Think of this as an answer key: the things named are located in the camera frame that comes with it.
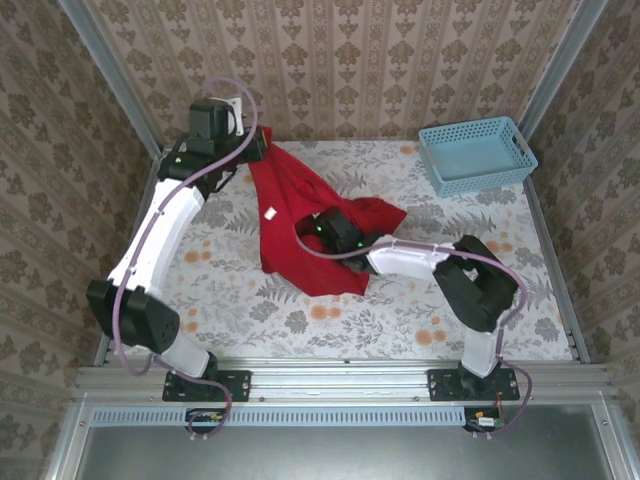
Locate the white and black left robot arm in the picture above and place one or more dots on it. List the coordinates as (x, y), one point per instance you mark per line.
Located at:
(150, 240)

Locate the grey metal panel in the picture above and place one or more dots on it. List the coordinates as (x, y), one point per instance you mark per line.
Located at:
(350, 455)

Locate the floral patterned table cloth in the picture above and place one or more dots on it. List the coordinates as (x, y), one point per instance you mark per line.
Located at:
(350, 325)

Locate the aluminium frame rail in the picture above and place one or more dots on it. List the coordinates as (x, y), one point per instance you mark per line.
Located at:
(340, 382)

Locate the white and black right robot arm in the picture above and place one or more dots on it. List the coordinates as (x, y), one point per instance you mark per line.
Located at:
(480, 295)

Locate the aluminium frame post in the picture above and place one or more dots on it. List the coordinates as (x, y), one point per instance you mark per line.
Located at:
(105, 70)
(560, 65)

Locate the red t-shirt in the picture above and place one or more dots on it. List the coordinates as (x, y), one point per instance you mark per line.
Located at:
(285, 250)

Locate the small black connector board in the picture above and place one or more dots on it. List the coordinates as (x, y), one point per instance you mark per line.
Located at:
(485, 420)
(202, 419)

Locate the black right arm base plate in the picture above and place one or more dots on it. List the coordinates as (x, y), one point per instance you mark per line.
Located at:
(445, 385)

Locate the light blue plastic basket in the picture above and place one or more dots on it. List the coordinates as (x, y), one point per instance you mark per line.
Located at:
(475, 155)

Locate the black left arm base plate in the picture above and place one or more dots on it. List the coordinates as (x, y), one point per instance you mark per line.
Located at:
(235, 385)

